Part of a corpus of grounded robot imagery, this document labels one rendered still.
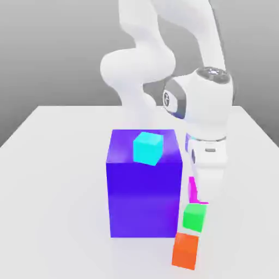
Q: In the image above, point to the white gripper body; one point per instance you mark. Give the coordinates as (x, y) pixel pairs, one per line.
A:
(210, 178)

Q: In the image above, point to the small magenta cube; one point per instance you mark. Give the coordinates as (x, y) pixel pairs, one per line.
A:
(192, 189)

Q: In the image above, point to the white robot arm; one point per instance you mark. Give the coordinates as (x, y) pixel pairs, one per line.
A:
(139, 65)

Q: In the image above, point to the small green cube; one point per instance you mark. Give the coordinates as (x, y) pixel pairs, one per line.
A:
(194, 216)

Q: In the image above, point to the small cyan cube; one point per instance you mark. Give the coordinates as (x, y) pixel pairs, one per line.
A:
(147, 150)

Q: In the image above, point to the small orange cube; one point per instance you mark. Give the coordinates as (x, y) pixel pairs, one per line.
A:
(185, 251)

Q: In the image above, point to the large purple box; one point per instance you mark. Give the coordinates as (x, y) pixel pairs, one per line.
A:
(143, 196)

